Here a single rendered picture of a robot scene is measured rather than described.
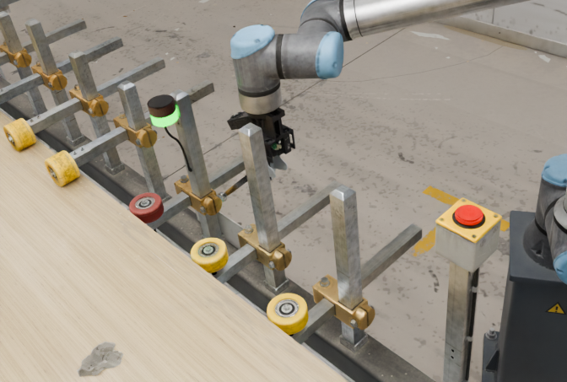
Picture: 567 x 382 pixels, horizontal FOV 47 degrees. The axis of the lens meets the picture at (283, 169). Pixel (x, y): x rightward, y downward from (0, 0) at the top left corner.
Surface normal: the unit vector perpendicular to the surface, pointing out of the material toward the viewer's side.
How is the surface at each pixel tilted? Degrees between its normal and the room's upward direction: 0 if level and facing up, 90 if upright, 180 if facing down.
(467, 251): 90
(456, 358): 90
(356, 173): 0
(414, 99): 0
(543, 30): 90
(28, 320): 0
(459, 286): 90
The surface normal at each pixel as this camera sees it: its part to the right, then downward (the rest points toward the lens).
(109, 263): -0.11, -0.79
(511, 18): -0.71, 0.50
